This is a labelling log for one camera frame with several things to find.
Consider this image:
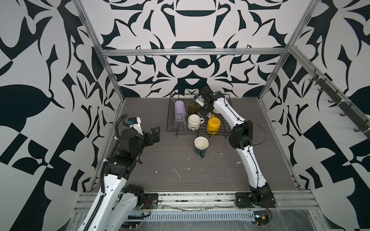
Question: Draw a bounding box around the olive textured glass cup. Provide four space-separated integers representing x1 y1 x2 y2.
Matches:
188 102 198 115

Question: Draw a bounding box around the yellow mug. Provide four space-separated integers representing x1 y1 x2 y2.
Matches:
207 115 221 135

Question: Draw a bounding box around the white mug red inside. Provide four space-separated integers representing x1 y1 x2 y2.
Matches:
188 115 205 131

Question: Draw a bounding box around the lilac plastic cup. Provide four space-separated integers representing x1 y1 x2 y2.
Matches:
174 100 187 118

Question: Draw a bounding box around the dark green mug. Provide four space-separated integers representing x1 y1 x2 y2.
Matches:
194 136 209 158

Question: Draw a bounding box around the clear glass cup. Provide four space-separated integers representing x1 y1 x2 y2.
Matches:
175 114 187 131

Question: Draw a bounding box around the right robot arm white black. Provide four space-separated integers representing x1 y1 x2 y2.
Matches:
194 87 276 208

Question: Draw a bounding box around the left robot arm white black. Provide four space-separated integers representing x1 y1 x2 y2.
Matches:
79 114 161 231

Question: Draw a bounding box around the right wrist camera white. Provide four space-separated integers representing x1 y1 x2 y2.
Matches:
194 94 206 108

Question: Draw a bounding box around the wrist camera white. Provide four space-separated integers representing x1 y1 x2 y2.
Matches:
194 94 206 108
127 117 143 135

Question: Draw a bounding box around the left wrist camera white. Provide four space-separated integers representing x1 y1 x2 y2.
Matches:
127 117 143 135

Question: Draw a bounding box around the black wire dish rack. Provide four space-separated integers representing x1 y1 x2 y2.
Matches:
166 93 236 138

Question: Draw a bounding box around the white slotted cable duct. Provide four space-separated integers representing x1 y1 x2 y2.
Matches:
127 211 255 222

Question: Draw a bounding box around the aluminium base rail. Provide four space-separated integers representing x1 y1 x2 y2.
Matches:
73 190 319 213

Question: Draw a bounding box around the wall hook rail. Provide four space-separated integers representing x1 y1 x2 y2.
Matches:
309 68 370 133

